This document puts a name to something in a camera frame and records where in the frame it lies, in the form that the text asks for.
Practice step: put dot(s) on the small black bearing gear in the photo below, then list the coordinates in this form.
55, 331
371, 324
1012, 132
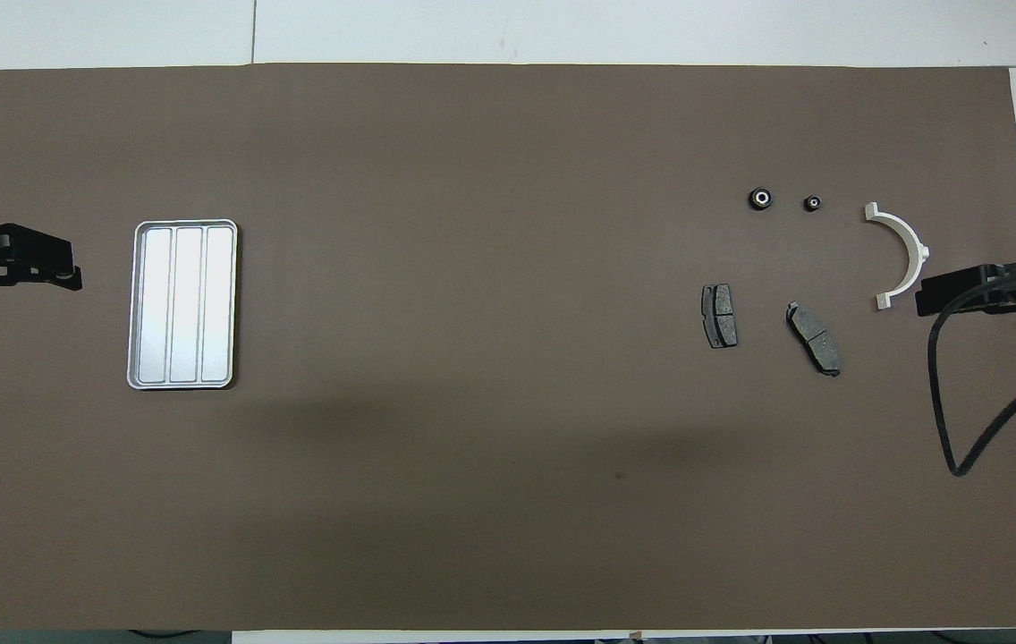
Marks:
813, 203

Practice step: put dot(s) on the black knob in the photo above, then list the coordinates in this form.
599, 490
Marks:
759, 199

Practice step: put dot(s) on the silver metal tray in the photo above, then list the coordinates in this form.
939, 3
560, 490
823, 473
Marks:
182, 304

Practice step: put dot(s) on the long dark brake pad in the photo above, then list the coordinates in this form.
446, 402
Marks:
814, 340

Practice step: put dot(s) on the short dark brake pad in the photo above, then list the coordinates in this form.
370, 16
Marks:
720, 315

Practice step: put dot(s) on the brown table mat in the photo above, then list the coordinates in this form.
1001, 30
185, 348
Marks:
508, 501

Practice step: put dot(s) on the white semicircular bracket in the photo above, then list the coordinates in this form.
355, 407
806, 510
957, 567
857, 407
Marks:
910, 246

